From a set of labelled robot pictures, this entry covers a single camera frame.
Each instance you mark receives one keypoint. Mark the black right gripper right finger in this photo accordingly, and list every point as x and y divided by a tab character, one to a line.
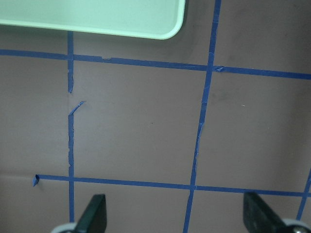
258	217

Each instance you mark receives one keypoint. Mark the light green tray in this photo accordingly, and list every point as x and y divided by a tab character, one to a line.
152	19

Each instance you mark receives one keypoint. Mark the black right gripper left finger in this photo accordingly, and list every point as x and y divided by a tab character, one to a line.
94	218

